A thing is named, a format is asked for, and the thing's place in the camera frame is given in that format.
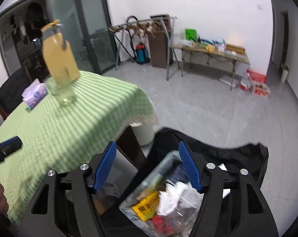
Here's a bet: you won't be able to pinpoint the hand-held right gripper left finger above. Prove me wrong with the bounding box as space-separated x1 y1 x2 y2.
18 141 117 237

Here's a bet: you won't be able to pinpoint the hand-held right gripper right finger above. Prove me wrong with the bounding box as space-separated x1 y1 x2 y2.
179 141 279 237

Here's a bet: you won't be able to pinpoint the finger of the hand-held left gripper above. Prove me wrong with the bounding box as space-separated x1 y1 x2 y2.
0 136 23 163

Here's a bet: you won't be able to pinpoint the dark blue packet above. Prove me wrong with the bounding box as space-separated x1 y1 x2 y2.
167 162 189 185

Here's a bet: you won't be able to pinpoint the dark wooden table leg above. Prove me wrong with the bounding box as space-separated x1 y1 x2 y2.
116 126 147 171

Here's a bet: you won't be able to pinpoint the white waste bin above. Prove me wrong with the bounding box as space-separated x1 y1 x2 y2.
130 122 155 147

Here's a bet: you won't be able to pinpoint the yellow snack packet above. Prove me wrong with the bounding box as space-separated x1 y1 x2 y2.
132 193 162 221

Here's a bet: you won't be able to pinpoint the purple tissue pack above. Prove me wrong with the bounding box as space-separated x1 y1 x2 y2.
21 78 48 111

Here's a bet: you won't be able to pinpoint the black jacket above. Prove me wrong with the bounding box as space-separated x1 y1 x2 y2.
0 67 33 121

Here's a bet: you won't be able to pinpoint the clear drinking glass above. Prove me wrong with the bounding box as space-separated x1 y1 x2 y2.
46 78 76 108

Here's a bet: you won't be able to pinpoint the person's dark clothing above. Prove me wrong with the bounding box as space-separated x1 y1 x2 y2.
0 212 18 237

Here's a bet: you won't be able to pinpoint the yellow thermos jug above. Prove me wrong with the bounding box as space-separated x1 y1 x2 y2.
40 20 80 88

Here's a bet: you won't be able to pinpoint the white red bucket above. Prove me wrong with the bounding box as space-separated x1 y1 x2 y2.
240 78 252 92

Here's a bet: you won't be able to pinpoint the red carton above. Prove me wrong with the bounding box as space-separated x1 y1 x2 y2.
251 82 271 97

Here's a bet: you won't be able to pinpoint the red crates on floor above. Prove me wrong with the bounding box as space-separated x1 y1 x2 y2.
246 69 266 84

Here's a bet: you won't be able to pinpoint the folding table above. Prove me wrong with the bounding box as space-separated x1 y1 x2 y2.
170 43 250 90

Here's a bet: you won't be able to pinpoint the blue vacuum cleaner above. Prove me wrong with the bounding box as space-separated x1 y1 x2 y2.
125 15 150 65

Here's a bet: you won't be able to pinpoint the brown cabinet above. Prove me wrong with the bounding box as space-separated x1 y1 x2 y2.
148 13 174 68

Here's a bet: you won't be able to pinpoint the pile of packets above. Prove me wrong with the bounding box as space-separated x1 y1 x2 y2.
179 37 227 53

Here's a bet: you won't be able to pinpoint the cardboard box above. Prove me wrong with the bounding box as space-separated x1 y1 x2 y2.
225 43 245 55

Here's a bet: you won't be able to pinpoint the white pot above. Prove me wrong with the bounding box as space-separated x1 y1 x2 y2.
280 64 290 84

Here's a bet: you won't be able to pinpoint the hanging clothes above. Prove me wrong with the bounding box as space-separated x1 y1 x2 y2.
11 2 44 45

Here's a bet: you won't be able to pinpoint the green bag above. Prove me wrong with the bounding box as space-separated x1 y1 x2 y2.
185 28 197 42

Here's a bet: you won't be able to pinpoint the sliding glass door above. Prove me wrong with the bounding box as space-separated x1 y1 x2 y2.
0 0 120 79

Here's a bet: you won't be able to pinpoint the metal drying rack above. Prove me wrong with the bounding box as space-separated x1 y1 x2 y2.
108 16 179 81

